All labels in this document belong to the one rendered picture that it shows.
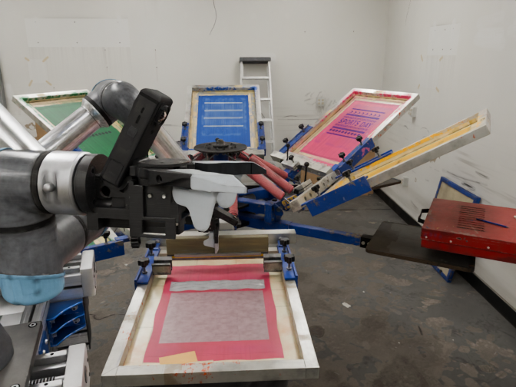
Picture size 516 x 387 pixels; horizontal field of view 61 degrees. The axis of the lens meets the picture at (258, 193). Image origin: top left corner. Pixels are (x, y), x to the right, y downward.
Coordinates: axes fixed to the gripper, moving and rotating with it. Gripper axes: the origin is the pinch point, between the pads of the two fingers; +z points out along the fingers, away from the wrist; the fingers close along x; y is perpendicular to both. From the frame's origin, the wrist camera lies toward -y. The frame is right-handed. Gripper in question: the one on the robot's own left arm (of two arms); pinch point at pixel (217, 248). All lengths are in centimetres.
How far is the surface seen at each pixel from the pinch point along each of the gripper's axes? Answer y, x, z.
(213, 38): 15, -408, -93
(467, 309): -178, -111, 105
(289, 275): -27.6, 14.8, 5.1
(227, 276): -3.9, 6.0, 9.8
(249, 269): -13.0, 0.0, 9.8
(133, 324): 25.5, 42.0, 6.4
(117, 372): 25, 64, 6
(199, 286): 6.8, 13.7, 9.3
